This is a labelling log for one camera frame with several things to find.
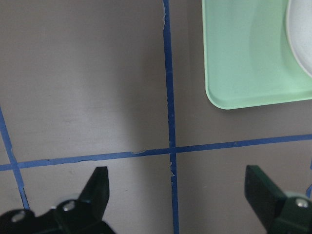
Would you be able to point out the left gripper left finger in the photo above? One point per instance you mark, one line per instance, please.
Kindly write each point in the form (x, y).
(96, 192)

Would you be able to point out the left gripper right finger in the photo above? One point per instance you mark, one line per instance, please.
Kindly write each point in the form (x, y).
(264, 196)

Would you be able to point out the white round plate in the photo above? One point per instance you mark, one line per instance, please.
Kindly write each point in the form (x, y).
(299, 32)

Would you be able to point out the light green tray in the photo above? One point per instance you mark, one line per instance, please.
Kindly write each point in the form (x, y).
(247, 58)

